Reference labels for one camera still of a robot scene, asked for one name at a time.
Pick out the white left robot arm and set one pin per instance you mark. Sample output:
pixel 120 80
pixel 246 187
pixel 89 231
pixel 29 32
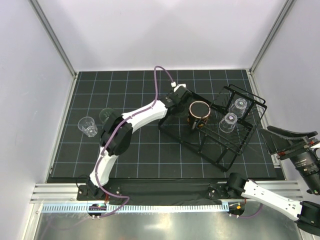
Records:
pixel 117 134

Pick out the green grey mug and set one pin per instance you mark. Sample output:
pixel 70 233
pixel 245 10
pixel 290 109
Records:
pixel 105 114

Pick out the black grid mat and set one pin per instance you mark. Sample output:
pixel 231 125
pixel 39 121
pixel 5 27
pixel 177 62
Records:
pixel 151 154

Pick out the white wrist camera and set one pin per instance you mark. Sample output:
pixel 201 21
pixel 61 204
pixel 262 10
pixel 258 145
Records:
pixel 315 146
pixel 175 86

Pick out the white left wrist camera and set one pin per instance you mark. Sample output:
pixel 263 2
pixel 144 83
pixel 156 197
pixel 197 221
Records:
pixel 175 86

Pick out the aluminium rail with slots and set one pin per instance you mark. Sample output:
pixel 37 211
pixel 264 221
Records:
pixel 62 198

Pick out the small clear faceted glass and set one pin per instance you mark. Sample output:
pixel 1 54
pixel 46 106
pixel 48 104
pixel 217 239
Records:
pixel 239 107

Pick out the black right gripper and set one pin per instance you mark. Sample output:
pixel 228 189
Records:
pixel 273 142

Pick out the clear plastic cup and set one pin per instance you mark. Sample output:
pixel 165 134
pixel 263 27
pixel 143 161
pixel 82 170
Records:
pixel 88 126

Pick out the red skull mug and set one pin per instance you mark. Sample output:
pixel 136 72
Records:
pixel 198 114

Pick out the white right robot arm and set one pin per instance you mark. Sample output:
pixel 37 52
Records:
pixel 305 214

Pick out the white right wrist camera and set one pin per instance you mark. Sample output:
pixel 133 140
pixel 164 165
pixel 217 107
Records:
pixel 315 146

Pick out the black wire dish rack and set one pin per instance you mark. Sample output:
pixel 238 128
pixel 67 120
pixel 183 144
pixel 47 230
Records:
pixel 210 143

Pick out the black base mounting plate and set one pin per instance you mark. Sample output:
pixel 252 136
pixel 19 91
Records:
pixel 165 191

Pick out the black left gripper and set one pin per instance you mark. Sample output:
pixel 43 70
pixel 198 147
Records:
pixel 183 114

